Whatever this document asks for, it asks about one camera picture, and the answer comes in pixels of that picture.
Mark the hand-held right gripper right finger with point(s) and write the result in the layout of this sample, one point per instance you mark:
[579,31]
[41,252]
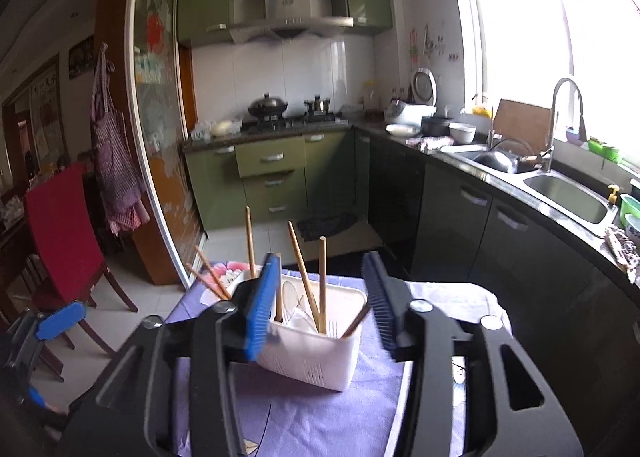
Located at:
[378,309]

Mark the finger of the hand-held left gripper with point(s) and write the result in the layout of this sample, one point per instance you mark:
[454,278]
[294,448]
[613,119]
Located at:
[36,396]
[60,321]

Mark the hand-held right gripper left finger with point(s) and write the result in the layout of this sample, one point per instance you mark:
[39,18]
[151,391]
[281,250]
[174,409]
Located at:
[260,309]

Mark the dark brown wooden chopstick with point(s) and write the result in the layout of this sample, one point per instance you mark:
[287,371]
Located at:
[323,287]

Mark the white plastic utensil holder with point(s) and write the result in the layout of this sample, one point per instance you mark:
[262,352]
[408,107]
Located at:
[310,359]

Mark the red wooden chair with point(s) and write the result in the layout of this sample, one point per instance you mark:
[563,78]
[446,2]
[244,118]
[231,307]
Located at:
[60,232]

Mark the dark floor rag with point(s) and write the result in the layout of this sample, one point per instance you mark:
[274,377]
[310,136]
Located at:
[327,223]

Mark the dark lower kitchen cabinets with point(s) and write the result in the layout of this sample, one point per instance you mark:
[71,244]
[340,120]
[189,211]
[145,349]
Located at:
[450,227]

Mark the purple floral tablecloth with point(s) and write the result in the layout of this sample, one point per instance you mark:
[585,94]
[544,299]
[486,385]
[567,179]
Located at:
[310,419]

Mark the green lower kitchen cabinets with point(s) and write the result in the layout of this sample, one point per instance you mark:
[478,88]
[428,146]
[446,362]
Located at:
[270,162]

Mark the green kitchen cabinets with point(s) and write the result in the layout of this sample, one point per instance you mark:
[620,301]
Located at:
[202,2]
[270,162]

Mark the checked purple apron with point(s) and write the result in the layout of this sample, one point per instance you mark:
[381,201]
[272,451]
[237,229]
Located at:
[116,162]

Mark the patterned dish cloth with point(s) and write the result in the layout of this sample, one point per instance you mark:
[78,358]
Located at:
[430,143]

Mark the white plate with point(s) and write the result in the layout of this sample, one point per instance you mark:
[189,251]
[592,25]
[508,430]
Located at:
[402,129]

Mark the white plastic bags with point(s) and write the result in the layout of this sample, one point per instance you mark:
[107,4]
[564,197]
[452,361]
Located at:
[220,128]

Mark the black gas stove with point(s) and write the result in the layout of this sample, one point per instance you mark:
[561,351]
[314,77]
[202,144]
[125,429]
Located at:
[295,122]

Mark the dark inner cooking pot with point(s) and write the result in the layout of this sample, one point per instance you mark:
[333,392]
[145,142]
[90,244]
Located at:
[436,127]

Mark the white bowl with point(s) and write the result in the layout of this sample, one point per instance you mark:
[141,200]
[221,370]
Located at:
[461,133]

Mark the white rice cooker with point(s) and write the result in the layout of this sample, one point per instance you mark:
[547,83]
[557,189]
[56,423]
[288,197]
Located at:
[407,112]

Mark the sliding glass door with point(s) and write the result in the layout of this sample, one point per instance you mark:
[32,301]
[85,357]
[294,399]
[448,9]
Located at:
[157,137]

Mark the black wok with lid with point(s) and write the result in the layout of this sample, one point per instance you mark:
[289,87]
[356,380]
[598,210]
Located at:
[268,107]

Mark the clear oil bottle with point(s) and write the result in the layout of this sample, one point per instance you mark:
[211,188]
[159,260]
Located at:
[371,97]

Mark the small steel faucet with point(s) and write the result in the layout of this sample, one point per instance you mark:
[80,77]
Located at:
[493,129]

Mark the steel kitchen sink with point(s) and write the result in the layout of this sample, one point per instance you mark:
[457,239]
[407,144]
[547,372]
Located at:
[570,199]

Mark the yellow sponge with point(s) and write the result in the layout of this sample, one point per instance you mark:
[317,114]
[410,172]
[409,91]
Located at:
[482,111]

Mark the wooden cutting board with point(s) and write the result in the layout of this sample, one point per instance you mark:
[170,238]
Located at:
[522,124]

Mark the patterned rag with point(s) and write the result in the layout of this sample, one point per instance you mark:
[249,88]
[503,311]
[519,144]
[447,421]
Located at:
[622,249]

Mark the small yellow tap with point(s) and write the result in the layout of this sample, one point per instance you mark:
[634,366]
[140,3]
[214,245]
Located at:
[613,194]

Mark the pale blue sponge holder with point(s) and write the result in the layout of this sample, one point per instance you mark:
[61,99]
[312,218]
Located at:
[575,135]

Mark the green plastic basin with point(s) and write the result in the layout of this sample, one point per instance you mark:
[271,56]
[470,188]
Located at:
[631,209]

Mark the tall steel faucet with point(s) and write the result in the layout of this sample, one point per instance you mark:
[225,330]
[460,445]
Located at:
[555,102]

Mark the green plastic holder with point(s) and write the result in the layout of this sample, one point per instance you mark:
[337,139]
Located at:
[604,149]

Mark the steel range hood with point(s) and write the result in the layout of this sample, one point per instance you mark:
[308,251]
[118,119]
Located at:
[290,12]

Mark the green upper kitchen cabinets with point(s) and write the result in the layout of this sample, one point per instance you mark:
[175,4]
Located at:
[202,2]

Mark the kitchen window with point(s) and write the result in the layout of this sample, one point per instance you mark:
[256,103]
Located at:
[540,37]

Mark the wall poster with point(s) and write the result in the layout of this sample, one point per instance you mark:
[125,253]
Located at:
[47,112]

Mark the dark framed wall picture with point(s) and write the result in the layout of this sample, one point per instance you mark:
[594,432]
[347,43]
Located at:
[81,57]

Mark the wall stickers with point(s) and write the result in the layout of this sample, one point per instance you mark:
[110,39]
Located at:
[430,44]

